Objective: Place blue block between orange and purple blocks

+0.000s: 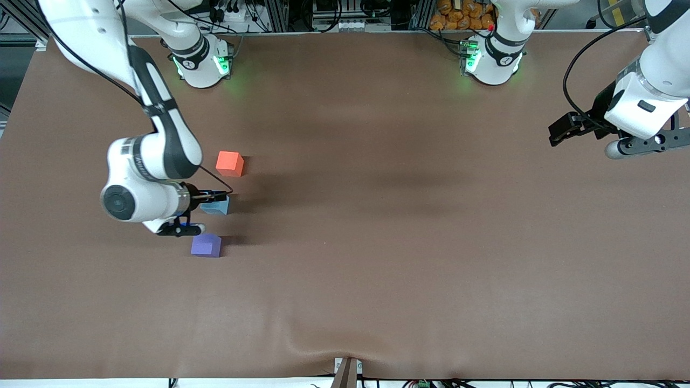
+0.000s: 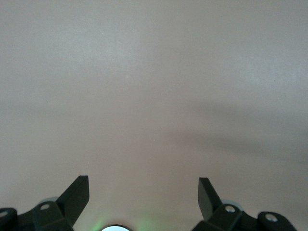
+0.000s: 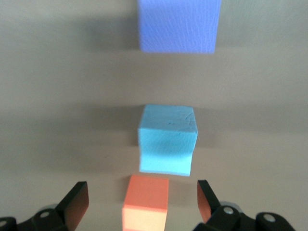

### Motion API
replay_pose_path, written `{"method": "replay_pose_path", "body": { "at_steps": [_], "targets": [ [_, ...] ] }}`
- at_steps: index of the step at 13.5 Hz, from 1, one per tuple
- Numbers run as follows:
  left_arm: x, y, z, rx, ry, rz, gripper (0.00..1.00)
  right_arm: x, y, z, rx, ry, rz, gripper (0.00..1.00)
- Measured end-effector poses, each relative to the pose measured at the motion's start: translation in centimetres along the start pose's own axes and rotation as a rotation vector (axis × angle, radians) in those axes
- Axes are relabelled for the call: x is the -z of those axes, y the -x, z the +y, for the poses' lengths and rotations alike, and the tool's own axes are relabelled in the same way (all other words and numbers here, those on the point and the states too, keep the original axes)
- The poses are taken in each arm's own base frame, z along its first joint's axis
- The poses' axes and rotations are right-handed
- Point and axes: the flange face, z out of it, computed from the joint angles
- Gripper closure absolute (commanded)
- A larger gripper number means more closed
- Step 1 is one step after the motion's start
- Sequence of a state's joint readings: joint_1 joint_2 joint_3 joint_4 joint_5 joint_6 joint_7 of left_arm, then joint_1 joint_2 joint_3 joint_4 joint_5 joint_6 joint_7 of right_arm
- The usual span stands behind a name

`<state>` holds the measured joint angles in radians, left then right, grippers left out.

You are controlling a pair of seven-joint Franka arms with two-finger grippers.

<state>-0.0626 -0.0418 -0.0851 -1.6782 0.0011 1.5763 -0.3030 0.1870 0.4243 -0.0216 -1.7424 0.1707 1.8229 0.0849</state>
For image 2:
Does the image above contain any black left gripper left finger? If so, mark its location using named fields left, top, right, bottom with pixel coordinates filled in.
left=0, top=175, right=90, bottom=231

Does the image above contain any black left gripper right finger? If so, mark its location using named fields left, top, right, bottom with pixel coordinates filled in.
left=192, top=177, right=296, bottom=231

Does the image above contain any brown table cover sheet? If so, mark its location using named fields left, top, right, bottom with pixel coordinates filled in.
left=0, top=0, right=308, bottom=231

